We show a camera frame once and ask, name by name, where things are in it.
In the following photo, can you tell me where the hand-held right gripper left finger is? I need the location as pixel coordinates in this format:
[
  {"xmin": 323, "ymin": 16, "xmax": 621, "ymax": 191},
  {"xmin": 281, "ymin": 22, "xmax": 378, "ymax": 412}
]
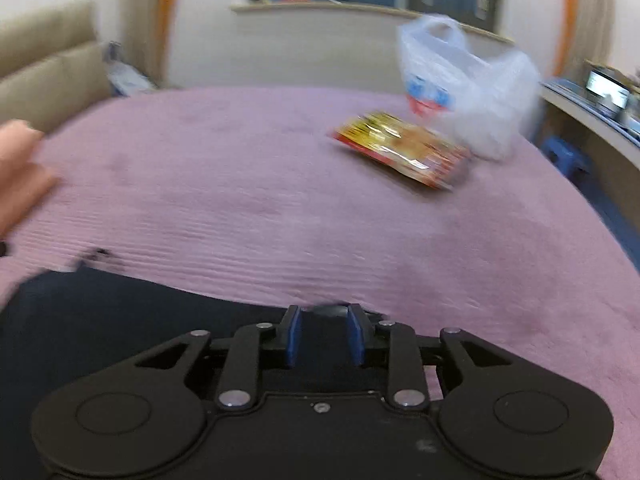
[{"xmin": 132, "ymin": 305, "xmax": 302, "ymax": 409}]

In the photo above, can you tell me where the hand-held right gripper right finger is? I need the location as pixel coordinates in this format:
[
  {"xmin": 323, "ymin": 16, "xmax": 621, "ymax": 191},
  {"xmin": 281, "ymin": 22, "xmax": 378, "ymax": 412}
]
[{"xmin": 347, "ymin": 303, "xmax": 511, "ymax": 409}]

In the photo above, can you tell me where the black white-striped hoodie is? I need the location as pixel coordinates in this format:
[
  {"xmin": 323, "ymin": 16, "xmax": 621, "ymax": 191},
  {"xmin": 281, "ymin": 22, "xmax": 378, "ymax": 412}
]
[{"xmin": 0, "ymin": 247, "xmax": 381, "ymax": 480}]

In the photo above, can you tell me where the purple bed cover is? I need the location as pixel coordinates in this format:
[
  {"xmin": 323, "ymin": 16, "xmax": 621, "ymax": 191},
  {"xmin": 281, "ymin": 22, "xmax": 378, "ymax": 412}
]
[{"xmin": 0, "ymin": 85, "xmax": 640, "ymax": 480}]

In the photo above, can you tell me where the red yellow snack packet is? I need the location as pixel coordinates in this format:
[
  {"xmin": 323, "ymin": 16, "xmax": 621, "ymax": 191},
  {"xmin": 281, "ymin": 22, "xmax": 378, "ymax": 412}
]
[{"xmin": 327, "ymin": 111, "xmax": 473, "ymax": 192}]

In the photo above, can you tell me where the white printed plastic bag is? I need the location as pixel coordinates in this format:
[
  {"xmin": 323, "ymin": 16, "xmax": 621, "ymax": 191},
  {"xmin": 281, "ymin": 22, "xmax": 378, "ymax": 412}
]
[{"xmin": 397, "ymin": 12, "xmax": 541, "ymax": 161}]

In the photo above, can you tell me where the blue plastic stool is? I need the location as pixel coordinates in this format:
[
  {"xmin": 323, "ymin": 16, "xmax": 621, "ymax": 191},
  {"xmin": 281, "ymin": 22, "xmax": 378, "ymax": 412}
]
[{"xmin": 540, "ymin": 135, "xmax": 591, "ymax": 186}]

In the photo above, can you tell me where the white bedside bag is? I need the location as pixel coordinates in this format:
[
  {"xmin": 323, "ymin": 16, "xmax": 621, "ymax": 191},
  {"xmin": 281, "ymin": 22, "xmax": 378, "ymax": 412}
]
[{"xmin": 102, "ymin": 40, "xmax": 158, "ymax": 96}]

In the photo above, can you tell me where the folded pink blanket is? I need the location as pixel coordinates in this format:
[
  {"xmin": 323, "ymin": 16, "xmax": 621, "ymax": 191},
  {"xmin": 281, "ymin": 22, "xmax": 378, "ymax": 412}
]
[{"xmin": 0, "ymin": 119, "xmax": 63, "ymax": 241}]

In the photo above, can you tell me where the blue desk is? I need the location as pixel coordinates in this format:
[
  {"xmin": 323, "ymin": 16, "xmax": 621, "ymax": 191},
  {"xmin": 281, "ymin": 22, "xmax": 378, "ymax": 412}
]
[{"xmin": 537, "ymin": 77, "xmax": 640, "ymax": 221}]

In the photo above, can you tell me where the beige curtain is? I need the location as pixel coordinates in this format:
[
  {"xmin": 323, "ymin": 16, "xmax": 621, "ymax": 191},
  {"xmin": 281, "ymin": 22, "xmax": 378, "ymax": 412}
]
[
  {"xmin": 552, "ymin": 0, "xmax": 616, "ymax": 78},
  {"xmin": 150, "ymin": 0, "xmax": 183, "ymax": 86}
]

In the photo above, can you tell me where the small desk screen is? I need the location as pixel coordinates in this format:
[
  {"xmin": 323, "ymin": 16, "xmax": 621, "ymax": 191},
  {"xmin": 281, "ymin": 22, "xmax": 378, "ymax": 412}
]
[{"xmin": 585, "ymin": 69, "xmax": 631, "ymax": 111}]

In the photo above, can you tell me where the beige sofa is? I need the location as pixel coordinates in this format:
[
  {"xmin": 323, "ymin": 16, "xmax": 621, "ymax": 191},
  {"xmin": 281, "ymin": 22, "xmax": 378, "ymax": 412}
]
[{"xmin": 0, "ymin": 0, "xmax": 113, "ymax": 133}]

